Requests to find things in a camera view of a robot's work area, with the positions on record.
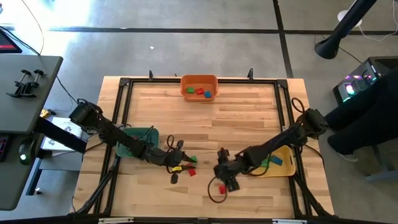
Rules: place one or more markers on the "small green foam block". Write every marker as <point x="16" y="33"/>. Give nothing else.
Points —
<point x="190" y="90"/>

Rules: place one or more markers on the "black screen with red display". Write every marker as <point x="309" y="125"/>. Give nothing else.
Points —
<point x="7" y="43"/>

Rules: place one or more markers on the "red wedge foam block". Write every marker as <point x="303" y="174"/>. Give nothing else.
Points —
<point x="192" y="172"/>

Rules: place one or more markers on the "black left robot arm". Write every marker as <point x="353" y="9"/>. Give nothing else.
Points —
<point x="109" y="130"/>

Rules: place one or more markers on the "white round device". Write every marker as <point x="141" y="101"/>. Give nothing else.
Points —
<point x="341" y="15"/>

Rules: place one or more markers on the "white printed paper sheet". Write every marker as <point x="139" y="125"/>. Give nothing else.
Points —
<point x="68" y="127"/>

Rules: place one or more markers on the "teal plastic bin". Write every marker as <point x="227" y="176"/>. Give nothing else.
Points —
<point x="153" y="138"/>

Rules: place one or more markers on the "green wedge foam block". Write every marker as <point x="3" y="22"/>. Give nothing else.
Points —
<point x="265" y="163"/>

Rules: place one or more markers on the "yellow plastic bin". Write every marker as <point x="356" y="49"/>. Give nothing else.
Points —
<point x="287" y="169"/>

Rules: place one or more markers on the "orange plastic bin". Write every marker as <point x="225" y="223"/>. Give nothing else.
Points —
<point x="199" y="98"/>

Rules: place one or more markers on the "person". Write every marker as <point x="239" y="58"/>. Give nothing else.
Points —
<point x="367" y="121"/>

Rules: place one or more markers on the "small red foam block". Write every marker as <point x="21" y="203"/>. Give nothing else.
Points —
<point x="200" y="91"/>

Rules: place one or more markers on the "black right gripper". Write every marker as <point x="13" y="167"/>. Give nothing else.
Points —
<point x="230" y="171"/>

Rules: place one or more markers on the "silver metal bracket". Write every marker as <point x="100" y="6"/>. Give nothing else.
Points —
<point x="115" y="220"/>
<point x="289" y="221"/>

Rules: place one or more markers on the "black frame post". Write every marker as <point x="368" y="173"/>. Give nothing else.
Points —
<point x="151" y="75"/>
<point x="250" y="74"/>

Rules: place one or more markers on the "black keyboard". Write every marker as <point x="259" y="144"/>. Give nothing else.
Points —
<point x="3" y="149"/>

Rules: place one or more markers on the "yellow label tag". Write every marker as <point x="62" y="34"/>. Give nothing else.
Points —
<point x="177" y="169"/>

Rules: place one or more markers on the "red half-cylinder foam block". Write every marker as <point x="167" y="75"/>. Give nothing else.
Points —
<point x="222" y="189"/>

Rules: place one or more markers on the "small blue foam block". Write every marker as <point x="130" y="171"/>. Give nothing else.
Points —
<point x="207" y="94"/>

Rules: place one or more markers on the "black computer mouse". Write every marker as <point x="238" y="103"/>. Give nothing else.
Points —
<point x="27" y="149"/>

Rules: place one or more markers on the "black screw clamp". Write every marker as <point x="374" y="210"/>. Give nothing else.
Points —
<point x="32" y="81"/>
<point x="21" y="81"/>

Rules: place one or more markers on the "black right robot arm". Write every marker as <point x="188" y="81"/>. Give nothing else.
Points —
<point x="280" y="141"/>

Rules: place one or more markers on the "black desk crossbar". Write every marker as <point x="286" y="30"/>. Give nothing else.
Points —
<point x="59" y="133"/>

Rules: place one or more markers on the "black table frame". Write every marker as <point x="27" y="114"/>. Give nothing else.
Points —
<point x="155" y="80"/>

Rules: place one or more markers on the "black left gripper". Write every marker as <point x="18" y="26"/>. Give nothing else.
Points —
<point x="164" y="158"/>

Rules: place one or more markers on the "black pole stand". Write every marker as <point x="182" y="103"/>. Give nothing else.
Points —
<point x="342" y="28"/>

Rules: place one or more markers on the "green half-round foam block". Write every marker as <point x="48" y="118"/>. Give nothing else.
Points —
<point x="194" y="159"/>

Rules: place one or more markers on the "grey desk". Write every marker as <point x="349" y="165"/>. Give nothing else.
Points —
<point x="18" y="118"/>

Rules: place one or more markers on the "grey metal table frame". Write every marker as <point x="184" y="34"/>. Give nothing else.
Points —
<point x="381" y="177"/>

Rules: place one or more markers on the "small yellow object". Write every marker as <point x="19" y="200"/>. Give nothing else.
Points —
<point x="45" y="114"/>

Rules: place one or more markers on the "black computer tower RGB lights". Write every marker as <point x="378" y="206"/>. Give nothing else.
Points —
<point x="351" y="90"/>

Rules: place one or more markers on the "black diagonal stand strut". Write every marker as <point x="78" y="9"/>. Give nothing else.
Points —
<point x="104" y="182"/>
<point x="311" y="194"/>

